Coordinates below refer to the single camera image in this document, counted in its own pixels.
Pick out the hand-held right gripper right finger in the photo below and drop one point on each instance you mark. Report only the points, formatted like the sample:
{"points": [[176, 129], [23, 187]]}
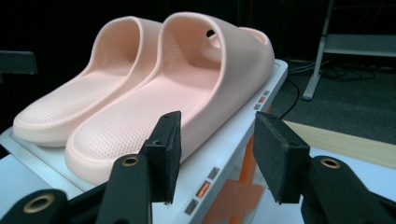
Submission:
{"points": [[277, 155]]}

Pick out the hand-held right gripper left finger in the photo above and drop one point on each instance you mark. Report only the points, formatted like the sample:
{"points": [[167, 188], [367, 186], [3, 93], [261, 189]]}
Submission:
{"points": [[163, 161]]}

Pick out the pink foam slipper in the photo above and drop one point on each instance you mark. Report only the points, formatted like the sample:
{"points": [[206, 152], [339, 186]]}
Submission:
{"points": [[130, 124], [77, 93]]}

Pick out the white and orange shoe rack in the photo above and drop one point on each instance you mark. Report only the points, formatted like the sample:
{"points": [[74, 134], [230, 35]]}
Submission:
{"points": [[222, 149]]}

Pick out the grey metal stand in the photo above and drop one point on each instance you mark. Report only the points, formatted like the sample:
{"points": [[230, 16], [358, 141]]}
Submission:
{"points": [[358, 43]]}

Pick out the dark grey box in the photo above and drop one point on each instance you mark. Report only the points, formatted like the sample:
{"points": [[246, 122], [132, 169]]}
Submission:
{"points": [[15, 62]]}

